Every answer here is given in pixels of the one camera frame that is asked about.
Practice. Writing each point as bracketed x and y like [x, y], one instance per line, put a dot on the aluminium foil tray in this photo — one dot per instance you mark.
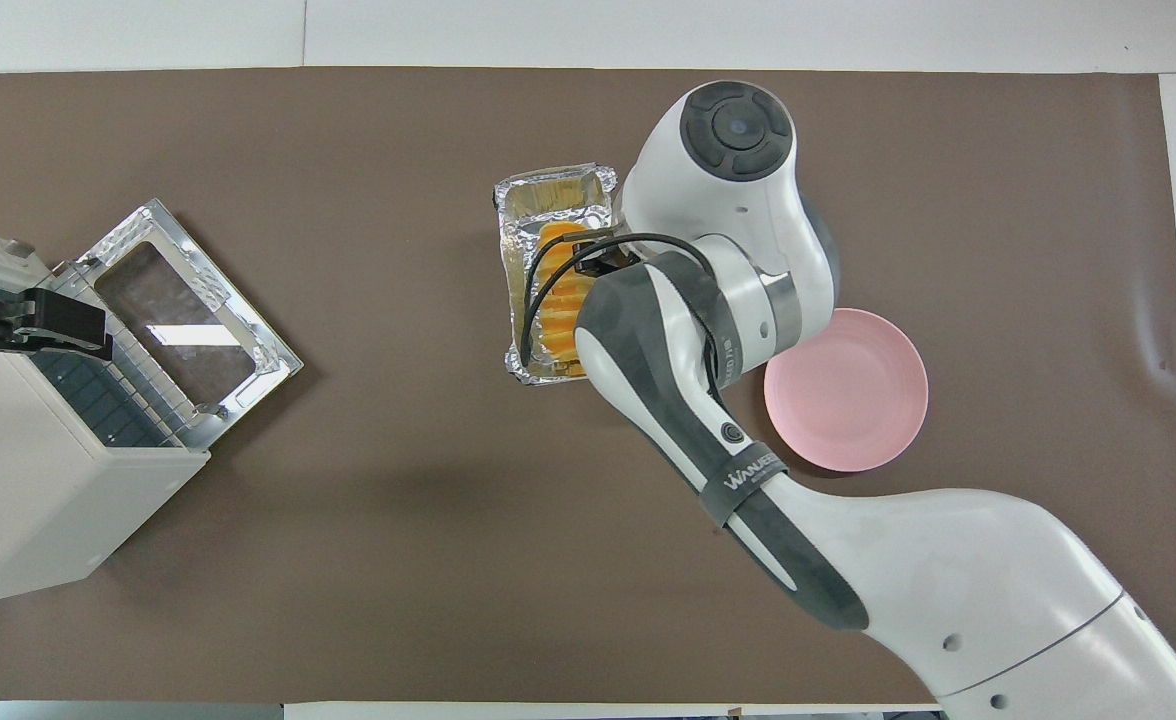
[548, 195]

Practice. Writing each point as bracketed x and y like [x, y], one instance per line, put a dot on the glass oven door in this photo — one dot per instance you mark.
[188, 320]

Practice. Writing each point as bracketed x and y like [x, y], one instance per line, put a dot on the pink round plate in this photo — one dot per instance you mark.
[858, 400]

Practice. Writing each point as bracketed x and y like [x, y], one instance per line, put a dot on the white toaster oven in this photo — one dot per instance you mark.
[18, 480]

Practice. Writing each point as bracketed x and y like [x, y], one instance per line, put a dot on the brown paper table mat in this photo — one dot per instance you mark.
[398, 500]

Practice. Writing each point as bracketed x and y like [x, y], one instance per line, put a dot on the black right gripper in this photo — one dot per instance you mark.
[610, 265]

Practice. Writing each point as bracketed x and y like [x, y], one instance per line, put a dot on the sliced yellow bread loaf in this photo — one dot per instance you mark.
[560, 310]

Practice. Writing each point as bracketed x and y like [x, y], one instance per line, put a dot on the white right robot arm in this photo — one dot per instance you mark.
[898, 580]

